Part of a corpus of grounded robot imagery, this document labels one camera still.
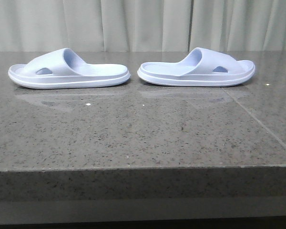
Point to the pale green curtain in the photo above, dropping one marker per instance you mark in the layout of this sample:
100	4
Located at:
142	25

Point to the light blue slipper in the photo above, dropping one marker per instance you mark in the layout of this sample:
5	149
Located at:
63	68
201	67

